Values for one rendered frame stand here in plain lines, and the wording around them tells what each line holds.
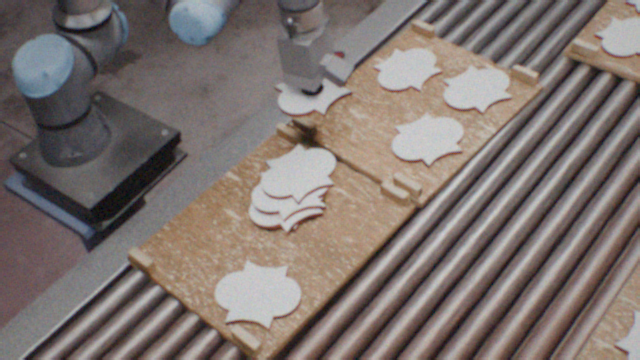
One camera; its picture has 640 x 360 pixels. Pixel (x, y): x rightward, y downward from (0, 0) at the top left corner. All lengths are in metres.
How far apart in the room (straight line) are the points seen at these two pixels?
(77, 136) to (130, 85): 1.75
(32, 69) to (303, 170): 0.53
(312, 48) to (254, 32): 2.12
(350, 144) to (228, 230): 0.30
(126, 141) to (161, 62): 1.78
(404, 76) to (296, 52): 0.39
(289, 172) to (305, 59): 0.23
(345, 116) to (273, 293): 0.45
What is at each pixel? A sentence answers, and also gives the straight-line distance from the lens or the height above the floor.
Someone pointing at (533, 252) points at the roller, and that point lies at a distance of 1.41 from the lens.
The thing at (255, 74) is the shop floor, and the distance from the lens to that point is 3.25.
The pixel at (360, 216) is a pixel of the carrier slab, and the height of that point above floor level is 0.94.
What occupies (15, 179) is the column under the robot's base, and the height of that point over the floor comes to 0.87.
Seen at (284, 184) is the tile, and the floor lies 0.98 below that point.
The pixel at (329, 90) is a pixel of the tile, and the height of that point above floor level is 1.08.
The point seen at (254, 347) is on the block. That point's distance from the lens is 1.27.
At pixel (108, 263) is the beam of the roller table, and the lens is 1.51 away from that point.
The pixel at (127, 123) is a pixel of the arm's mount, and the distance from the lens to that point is 1.71.
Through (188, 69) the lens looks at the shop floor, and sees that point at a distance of 3.36.
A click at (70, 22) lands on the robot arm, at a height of 1.19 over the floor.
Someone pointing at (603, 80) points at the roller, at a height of 0.92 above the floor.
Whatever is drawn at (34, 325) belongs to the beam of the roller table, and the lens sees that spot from 1.48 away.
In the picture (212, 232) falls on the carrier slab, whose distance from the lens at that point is 1.46.
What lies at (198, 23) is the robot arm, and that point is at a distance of 1.22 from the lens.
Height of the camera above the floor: 2.04
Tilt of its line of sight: 47 degrees down
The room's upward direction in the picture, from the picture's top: 8 degrees counter-clockwise
